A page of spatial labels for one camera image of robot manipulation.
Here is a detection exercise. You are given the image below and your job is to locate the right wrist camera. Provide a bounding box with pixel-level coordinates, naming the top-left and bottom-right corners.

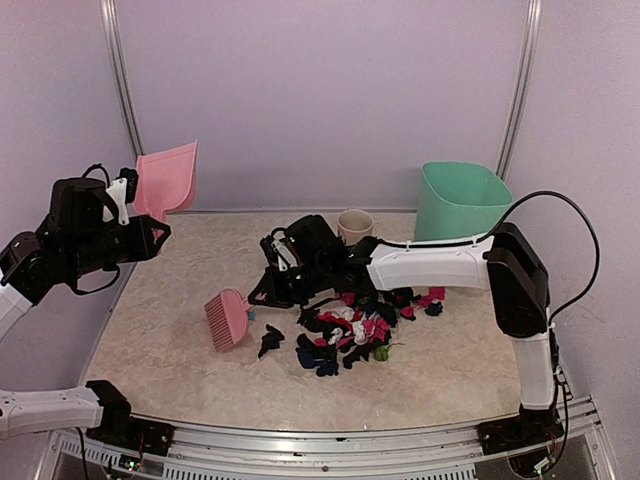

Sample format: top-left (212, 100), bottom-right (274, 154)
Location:
top-left (260, 227), bottom-right (300, 272)

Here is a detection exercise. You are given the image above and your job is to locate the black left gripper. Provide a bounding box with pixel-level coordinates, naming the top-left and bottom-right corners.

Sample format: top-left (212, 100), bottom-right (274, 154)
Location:
top-left (67, 213), bottom-right (168, 278)

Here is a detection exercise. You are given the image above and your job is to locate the pile of paper scraps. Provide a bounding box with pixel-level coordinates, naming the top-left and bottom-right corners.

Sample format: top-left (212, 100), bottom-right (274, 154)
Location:
top-left (296, 287), bottom-right (446, 377)

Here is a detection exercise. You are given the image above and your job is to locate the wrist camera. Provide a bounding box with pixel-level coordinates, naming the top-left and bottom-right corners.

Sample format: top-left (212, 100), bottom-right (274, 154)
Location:
top-left (260, 227), bottom-right (300, 272)
top-left (103, 167), bottom-right (139, 226)

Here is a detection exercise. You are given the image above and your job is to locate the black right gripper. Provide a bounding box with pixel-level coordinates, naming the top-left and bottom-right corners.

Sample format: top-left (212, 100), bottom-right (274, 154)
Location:
top-left (249, 257), bottom-right (330, 308)

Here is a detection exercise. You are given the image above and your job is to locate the right aluminium corner post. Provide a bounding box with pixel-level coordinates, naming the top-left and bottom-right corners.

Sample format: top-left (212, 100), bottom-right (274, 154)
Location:
top-left (495, 0), bottom-right (543, 181)

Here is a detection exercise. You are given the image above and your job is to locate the left aluminium corner post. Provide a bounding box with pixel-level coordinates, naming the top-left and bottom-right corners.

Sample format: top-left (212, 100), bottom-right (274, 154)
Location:
top-left (99, 0), bottom-right (144, 165)

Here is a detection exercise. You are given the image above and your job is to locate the beige printed cup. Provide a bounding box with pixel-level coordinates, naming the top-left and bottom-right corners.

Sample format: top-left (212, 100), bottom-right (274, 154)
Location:
top-left (337, 209), bottom-right (374, 246)

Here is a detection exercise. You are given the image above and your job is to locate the mint green waste bin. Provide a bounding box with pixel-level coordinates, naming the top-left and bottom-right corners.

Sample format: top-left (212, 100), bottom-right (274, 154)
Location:
top-left (414, 162), bottom-right (513, 241)

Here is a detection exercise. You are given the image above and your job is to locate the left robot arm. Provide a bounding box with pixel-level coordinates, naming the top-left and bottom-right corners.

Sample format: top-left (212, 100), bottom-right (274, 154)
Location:
top-left (1, 177), bottom-right (171, 445)

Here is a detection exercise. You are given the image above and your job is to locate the aluminium corner post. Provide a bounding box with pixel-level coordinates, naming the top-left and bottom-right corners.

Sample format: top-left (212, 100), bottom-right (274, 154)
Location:
top-left (495, 0), bottom-right (543, 181)
top-left (99, 0), bottom-right (144, 165)

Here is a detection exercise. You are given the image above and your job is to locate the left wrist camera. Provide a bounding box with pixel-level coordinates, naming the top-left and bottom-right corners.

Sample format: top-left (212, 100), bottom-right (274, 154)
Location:
top-left (103, 167), bottom-right (139, 226)

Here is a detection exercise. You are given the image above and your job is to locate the black paper scrap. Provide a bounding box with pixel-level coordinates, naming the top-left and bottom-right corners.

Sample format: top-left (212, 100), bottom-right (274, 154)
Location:
top-left (258, 324), bottom-right (285, 359)

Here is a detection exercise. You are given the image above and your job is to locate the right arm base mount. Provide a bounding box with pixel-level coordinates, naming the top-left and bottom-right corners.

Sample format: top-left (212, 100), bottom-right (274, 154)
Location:
top-left (476, 406), bottom-right (564, 455)

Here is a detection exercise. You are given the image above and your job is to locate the aluminium front rail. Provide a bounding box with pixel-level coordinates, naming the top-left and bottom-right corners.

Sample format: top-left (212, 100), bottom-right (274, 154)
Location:
top-left (44, 394), bottom-right (606, 480)

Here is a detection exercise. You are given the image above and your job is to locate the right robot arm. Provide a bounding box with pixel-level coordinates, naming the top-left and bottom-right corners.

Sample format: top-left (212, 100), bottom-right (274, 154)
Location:
top-left (248, 215), bottom-right (558, 444)

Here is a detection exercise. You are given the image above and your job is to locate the green paper scrap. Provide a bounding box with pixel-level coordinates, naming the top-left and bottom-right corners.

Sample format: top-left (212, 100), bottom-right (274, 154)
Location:
top-left (374, 345), bottom-right (391, 362)

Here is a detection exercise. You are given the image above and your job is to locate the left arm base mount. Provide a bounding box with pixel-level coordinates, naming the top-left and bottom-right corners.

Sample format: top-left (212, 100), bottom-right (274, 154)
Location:
top-left (85, 380), bottom-right (175, 457)

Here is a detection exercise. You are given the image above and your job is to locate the pink hand brush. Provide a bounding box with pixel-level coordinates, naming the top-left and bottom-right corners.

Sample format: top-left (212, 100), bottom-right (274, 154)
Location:
top-left (204, 288), bottom-right (252, 353)

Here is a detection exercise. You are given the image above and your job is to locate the pink dustpan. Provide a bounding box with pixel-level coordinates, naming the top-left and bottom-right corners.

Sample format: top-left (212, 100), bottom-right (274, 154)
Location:
top-left (133, 141), bottom-right (198, 222)

